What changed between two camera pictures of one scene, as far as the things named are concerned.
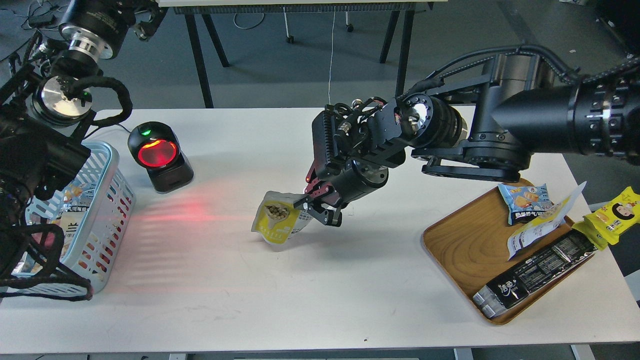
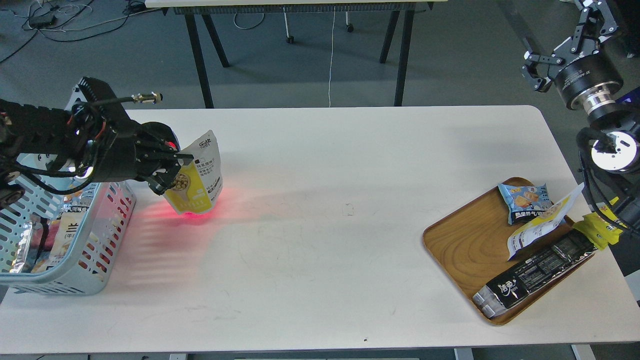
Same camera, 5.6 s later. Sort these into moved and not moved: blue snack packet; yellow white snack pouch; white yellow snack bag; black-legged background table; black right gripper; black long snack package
Moved: yellow white snack pouch; black right gripper
Not moved: black-legged background table; blue snack packet; black long snack package; white yellow snack bag
